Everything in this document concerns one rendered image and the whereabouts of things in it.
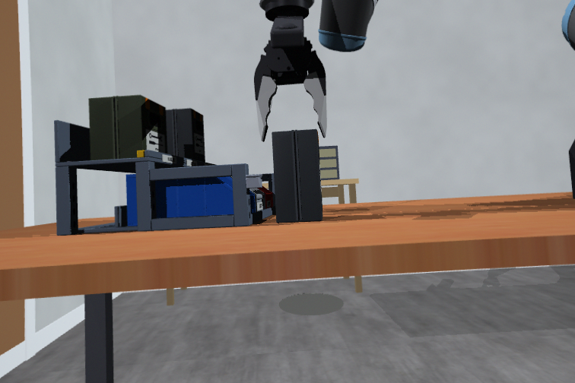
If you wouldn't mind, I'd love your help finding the red bin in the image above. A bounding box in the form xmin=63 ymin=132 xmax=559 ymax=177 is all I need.
xmin=258 ymin=187 xmax=273 ymax=209

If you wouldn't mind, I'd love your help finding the dark blue metal shelf rack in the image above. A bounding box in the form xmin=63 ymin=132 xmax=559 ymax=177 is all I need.
xmin=54 ymin=120 xmax=276 ymax=236

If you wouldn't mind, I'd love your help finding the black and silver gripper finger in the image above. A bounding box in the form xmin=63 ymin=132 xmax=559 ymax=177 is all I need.
xmin=303 ymin=50 xmax=327 ymax=138
xmin=254 ymin=55 xmax=278 ymax=142

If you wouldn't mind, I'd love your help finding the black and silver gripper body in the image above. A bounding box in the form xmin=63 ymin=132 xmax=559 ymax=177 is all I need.
xmin=264 ymin=0 xmax=313 ymax=85

